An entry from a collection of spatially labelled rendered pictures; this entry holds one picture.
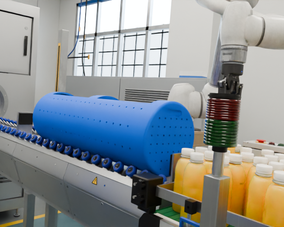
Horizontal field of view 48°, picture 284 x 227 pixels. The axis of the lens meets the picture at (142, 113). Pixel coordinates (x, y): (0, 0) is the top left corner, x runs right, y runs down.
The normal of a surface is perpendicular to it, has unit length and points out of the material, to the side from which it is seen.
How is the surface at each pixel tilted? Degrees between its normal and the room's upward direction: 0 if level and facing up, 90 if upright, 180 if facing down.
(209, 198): 90
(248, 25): 90
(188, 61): 90
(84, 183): 71
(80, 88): 90
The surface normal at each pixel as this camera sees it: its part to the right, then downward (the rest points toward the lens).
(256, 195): -0.72, -0.02
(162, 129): 0.68, 0.09
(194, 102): 0.14, -0.07
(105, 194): -0.65, -0.35
